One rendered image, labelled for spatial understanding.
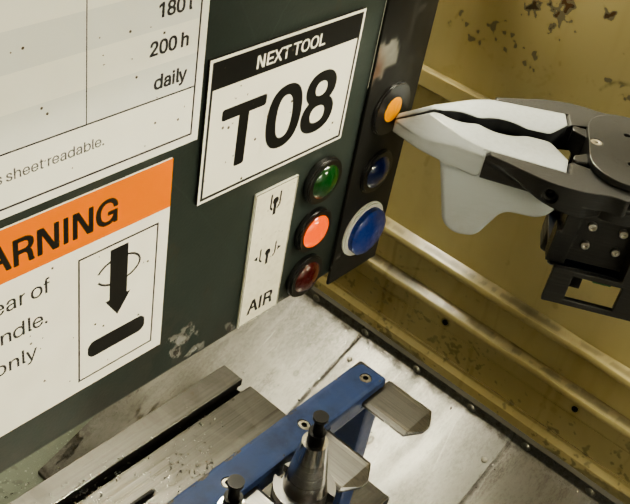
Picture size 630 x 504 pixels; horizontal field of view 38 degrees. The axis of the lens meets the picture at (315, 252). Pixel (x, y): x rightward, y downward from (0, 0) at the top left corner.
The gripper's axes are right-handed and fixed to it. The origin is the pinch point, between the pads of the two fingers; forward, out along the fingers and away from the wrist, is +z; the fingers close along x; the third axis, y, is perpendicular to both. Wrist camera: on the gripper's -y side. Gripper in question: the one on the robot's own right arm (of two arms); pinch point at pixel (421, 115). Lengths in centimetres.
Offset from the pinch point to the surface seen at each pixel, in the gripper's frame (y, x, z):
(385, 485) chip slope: 96, 54, -10
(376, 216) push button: 6.8, -0.2, 1.0
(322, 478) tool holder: 47.7, 13.7, 0.4
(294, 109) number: -2.5, -6.9, 5.7
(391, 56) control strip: -3.3, -0.8, 2.2
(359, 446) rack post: 61, 30, -3
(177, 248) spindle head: 2.5, -12.5, 9.1
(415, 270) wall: 69, 77, -6
